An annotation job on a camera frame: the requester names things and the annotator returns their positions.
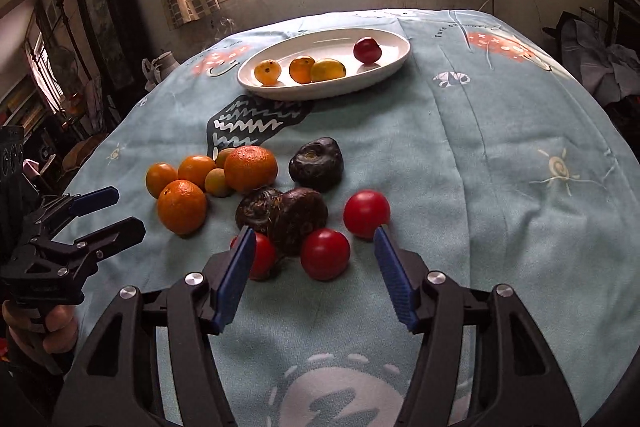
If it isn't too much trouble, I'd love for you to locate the dark red plum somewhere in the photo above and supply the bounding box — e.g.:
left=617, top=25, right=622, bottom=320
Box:
left=353, top=37, right=383, bottom=65

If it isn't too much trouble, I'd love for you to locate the white pitcher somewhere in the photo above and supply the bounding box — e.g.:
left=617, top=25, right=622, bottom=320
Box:
left=142, top=51, right=181, bottom=92

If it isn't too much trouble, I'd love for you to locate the large orange tangerine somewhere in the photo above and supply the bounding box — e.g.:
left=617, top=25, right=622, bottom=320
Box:
left=223, top=146, right=278, bottom=194

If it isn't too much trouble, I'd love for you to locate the spotted yellow fruit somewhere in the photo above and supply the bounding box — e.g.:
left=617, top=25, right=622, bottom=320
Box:
left=254, top=59, right=282, bottom=86

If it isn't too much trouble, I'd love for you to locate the yellow lemon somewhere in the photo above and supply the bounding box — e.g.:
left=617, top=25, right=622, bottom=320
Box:
left=310, top=59, right=347, bottom=83

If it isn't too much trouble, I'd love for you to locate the small orange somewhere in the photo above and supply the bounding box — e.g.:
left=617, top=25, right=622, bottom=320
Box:
left=157, top=179, right=208, bottom=236
left=288, top=55, right=316, bottom=84
left=177, top=155, right=217, bottom=188
left=145, top=162, right=179, bottom=199

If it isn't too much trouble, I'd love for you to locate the red tomato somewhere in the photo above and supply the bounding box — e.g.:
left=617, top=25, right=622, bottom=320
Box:
left=343, top=190, right=391, bottom=240
left=300, top=228, right=351, bottom=282
left=230, top=232, right=277, bottom=281

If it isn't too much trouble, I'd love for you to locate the printed light blue blanket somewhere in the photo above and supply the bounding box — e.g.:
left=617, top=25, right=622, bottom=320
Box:
left=50, top=9, right=633, bottom=427

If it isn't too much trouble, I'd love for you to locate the person's left hand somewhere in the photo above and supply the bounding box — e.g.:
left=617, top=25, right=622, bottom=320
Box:
left=1, top=299, right=80, bottom=358

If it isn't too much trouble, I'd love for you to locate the white oval plate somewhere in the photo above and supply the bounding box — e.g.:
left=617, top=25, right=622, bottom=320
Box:
left=236, top=27, right=412, bottom=102

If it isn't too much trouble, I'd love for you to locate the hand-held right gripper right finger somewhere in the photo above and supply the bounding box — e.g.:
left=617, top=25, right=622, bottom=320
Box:
left=373, top=226, right=583, bottom=427

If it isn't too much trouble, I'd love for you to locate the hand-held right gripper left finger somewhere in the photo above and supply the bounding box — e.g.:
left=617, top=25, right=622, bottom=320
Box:
left=52, top=226, right=258, bottom=427

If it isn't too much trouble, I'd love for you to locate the dark wooden cabinet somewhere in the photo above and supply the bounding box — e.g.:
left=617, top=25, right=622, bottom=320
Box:
left=72, top=0, right=151, bottom=108

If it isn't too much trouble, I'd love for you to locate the chair with clothes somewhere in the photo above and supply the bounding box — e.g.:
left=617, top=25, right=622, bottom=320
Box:
left=542, top=9, right=640, bottom=108

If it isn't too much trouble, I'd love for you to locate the dark brown water chestnut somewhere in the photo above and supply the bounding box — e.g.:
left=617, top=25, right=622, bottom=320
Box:
left=288, top=137, right=345, bottom=194
left=270, top=188, right=330, bottom=257
left=235, top=187, right=283, bottom=235

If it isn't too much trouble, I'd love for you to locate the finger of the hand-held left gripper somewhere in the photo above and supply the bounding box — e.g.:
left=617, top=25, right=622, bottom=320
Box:
left=30, top=216, right=147, bottom=279
left=36, top=186, right=120, bottom=230

